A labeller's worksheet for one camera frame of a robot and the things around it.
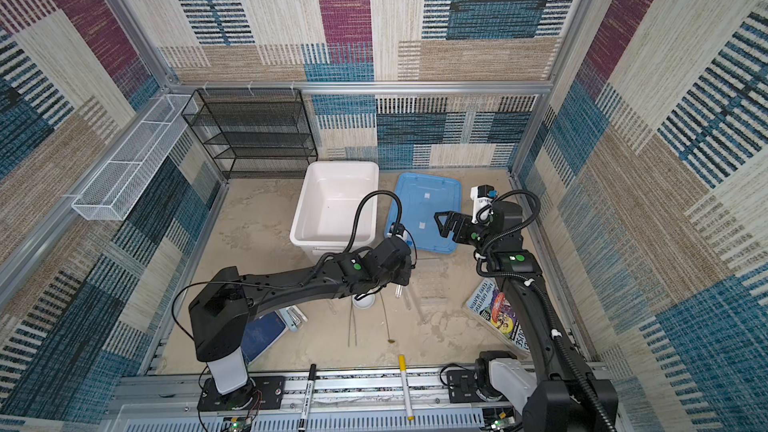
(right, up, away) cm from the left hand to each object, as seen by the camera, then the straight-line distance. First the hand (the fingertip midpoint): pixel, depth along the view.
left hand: (411, 261), depth 82 cm
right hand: (+9, +11, -3) cm, 15 cm away
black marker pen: (-26, -32, -12) cm, 43 cm away
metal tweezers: (-16, -16, +3) cm, 23 cm away
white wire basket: (-71, +19, -11) cm, 74 cm away
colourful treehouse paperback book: (+22, -12, +3) cm, 25 cm away
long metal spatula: (-7, -17, +3) cm, 18 cm away
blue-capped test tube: (-4, -8, -1) cm, 9 cm away
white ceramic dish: (-13, -13, +6) cm, 19 cm away
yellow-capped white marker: (-2, -26, -5) cm, 26 cm away
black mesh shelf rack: (-54, +41, +27) cm, 73 cm away
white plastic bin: (-28, +13, +26) cm, 40 cm away
